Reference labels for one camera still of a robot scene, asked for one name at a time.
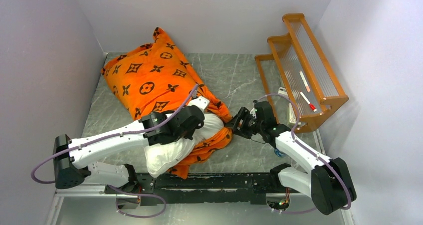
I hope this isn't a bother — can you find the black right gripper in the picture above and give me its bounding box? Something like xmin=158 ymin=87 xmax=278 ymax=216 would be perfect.
xmin=225 ymin=107 xmax=264 ymax=139

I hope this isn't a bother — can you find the white pillow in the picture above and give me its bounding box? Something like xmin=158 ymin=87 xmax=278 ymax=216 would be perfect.
xmin=144 ymin=113 xmax=224 ymax=178

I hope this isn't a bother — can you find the orange patterned pillowcase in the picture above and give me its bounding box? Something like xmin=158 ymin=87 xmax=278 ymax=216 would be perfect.
xmin=101 ymin=27 xmax=232 ymax=179

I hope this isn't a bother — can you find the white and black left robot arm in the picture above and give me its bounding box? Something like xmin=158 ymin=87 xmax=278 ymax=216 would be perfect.
xmin=53 ymin=105 xmax=205 ymax=193

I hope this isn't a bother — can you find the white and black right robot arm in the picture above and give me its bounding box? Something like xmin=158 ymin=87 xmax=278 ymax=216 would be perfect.
xmin=225 ymin=101 xmax=357 ymax=215

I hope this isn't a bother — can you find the blue capped plastic bottle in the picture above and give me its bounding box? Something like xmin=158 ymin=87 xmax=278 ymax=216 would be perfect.
xmin=274 ymin=149 xmax=287 ymax=158

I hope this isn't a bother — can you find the small white box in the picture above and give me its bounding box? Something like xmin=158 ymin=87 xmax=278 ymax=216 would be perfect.
xmin=278 ymin=87 xmax=288 ymax=97

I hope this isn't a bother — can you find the orange wooden shelf rack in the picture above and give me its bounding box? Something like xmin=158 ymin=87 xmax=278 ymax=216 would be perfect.
xmin=255 ymin=13 xmax=349 ymax=133

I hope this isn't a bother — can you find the red capped white marker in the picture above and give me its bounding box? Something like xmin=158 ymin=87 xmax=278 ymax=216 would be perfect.
xmin=300 ymin=91 xmax=317 ymax=112

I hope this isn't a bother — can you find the white pink test strip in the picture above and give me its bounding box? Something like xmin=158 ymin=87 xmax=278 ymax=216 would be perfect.
xmin=299 ymin=71 xmax=311 ymax=93

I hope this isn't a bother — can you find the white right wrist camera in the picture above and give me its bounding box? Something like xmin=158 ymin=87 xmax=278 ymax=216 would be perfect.
xmin=250 ymin=108 xmax=257 ymax=119

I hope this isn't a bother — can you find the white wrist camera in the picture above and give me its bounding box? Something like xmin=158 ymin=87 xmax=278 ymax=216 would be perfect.
xmin=188 ymin=96 xmax=210 ymax=113
xmin=250 ymin=108 xmax=257 ymax=119

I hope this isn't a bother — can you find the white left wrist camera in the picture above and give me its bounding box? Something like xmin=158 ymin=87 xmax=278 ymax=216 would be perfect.
xmin=188 ymin=96 xmax=210 ymax=113

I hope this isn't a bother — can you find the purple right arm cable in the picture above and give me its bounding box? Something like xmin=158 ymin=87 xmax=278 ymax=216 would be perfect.
xmin=256 ymin=93 xmax=353 ymax=211

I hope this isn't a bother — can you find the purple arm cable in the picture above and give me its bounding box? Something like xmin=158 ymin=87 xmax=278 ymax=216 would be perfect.
xmin=30 ymin=83 xmax=200 ymax=185
xmin=256 ymin=93 xmax=353 ymax=211

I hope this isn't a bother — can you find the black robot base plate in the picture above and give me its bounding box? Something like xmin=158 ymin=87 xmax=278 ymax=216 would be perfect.
xmin=120 ymin=172 xmax=288 ymax=206

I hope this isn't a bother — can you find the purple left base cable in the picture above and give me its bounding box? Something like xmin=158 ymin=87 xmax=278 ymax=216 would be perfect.
xmin=107 ymin=184 xmax=168 ymax=219

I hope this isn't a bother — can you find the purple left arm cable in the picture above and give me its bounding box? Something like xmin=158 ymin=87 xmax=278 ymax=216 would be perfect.
xmin=30 ymin=83 xmax=200 ymax=185

